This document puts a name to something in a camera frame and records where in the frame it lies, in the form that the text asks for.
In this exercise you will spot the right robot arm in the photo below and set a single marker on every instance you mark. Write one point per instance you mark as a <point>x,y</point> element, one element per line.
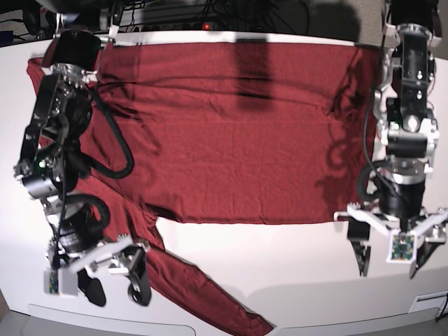
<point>51,161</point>

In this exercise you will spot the red long-sleeve T-shirt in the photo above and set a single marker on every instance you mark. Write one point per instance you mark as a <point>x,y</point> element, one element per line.
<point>246,132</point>

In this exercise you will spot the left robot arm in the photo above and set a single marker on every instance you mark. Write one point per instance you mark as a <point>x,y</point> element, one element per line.
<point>407,128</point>

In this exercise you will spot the black power strip red switch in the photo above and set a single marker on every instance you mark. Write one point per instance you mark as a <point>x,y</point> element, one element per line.
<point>179,26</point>

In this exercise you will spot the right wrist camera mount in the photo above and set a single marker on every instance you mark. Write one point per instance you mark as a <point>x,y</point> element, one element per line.
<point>107,257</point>

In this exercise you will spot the white label box with cable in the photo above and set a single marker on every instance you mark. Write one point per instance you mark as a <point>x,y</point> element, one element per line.
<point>429,301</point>

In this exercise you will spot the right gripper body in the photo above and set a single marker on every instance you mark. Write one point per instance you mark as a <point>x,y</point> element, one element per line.
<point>80,229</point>

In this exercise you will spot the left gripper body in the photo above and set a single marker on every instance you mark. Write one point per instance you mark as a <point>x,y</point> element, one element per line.
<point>401,200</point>

